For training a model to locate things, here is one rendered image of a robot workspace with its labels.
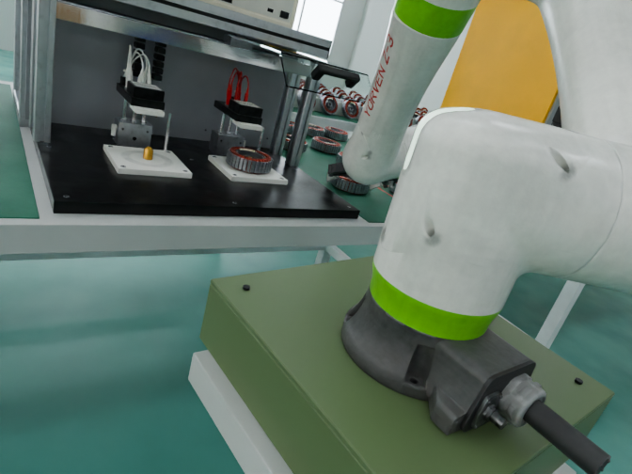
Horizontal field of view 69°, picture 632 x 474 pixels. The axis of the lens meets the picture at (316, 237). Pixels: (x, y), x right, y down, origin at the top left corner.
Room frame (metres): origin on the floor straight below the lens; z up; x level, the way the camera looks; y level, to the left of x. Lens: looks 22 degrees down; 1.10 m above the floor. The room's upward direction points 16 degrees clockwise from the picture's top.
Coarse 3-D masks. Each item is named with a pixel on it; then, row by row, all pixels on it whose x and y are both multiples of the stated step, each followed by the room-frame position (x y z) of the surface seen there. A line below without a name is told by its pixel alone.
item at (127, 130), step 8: (120, 120) 1.03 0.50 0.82; (128, 120) 1.04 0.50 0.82; (136, 120) 1.07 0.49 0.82; (120, 128) 1.02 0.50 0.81; (128, 128) 1.03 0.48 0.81; (136, 128) 1.04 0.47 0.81; (144, 128) 1.05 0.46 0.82; (120, 136) 1.02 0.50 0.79; (128, 136) 1.03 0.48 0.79; (136, 136) 1.04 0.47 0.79; (144, 136) 1.05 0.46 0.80; (120, 144) 1.02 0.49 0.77; (128, 144) 1.03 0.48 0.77; (136, 144) 1.04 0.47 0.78; (144, 144) 1.05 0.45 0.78
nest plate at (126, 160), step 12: (108, 156) 0.91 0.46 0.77; (120, 156) 0.91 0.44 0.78; (132, 156) 0.93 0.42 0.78; (156, 156) 0.97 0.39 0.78; (168, 156) 1.00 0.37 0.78; (120, 168) 0.84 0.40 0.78; (132, 168) 0.86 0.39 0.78; (144, 168) 0.88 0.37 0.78; (156, 168) 0.90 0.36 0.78; (168, 168) 0.92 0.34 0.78; (180, 168) 0.94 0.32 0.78
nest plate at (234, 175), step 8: (216, 160) 1.08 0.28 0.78; (224, 160) 1.10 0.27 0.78; (224, 168) 1.03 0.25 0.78; (232, 168) 1.05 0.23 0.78; (272, 168) 1.15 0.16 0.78; (232, 176) 0.99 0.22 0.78; (240, 176) 1.01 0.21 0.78; (248, 176) 1.03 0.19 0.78; (256, 176) 1.04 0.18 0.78; (264, 176) 1.06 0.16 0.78; (272, 176) 1.08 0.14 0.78; (280, 176) 1.10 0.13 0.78
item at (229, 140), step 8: (216, 136) 1.17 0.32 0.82; (224, 136) 1.18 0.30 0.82; (232, 136) 1.19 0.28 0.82; (240, 136) 1.21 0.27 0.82; (216, 144) 1.17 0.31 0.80; (224, 144) 1.18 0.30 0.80; (232, 144) 1.19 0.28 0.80; (240, 144) 1.21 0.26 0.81; (216, 152) 1.17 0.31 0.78; (224, 152) 1.18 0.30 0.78
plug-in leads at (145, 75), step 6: (138, 48) 1.07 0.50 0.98; (138, 54) 1.05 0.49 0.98; (144, 54) 1.07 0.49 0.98; (132, 60) 1.06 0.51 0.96; (126, 72) 1.02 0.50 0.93; (132, 72) 1.05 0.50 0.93; (144, 72) 1.07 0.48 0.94; (120, 78) 1.07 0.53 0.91; (126, 78) 1.02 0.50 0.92; (132, 78) 1.05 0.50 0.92; (138, 78) 1.03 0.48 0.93; (144, 78) 1.07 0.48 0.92; (150, 78) 1.05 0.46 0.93; (126, 84) 1.02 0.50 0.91; (150, 84) 1.05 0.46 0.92
